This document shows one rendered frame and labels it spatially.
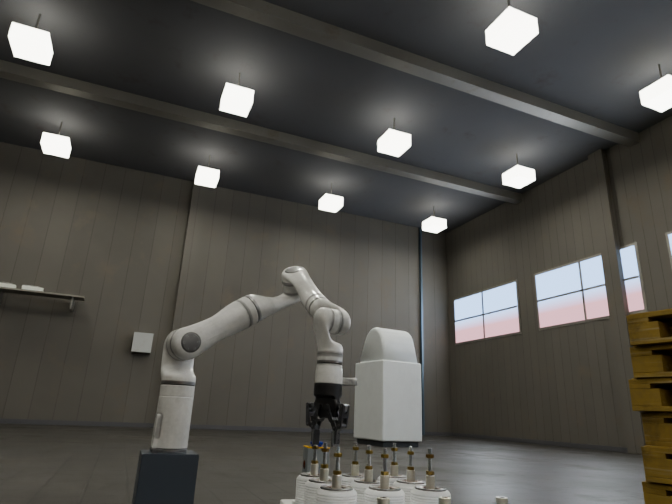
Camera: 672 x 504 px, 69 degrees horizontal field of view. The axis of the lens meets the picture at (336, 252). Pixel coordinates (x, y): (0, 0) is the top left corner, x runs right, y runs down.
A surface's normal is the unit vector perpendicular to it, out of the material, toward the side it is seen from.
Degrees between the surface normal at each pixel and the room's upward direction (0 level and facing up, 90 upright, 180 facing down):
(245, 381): 90
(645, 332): 90
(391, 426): 90
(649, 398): 90
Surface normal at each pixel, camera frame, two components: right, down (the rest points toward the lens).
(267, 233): 0.39, -0.27
